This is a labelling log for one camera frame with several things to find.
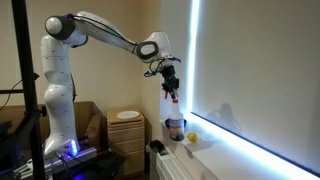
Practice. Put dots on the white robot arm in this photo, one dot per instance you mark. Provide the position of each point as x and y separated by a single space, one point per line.
58 100

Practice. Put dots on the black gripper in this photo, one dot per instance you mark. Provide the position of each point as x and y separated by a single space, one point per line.
169 73

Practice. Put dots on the black tripod stand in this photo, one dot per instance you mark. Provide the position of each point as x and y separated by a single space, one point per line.
28 83

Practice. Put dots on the black crumpled object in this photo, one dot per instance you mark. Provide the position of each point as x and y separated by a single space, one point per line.
157 147

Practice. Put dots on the white spray bottle red trigger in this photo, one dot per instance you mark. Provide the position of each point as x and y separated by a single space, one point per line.
176 128

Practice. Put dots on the yellow lemon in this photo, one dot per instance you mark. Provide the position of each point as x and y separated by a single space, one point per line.
192 137

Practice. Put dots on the white round plate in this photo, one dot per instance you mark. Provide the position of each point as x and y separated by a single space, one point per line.
127 115

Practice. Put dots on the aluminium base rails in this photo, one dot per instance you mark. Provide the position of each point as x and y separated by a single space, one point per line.
83 155

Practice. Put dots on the white ribbed radiator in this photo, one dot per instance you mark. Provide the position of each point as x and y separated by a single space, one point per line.
166 166

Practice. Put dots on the white window blind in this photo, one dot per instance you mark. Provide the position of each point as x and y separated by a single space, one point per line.
260 66

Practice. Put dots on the brown leather sofa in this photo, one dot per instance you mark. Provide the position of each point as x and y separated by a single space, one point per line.
88 120

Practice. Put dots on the light wooden drawer cabinet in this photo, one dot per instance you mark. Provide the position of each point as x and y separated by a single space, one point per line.
126 143

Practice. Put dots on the dark blue bowl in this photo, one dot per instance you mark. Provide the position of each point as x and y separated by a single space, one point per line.
166 123

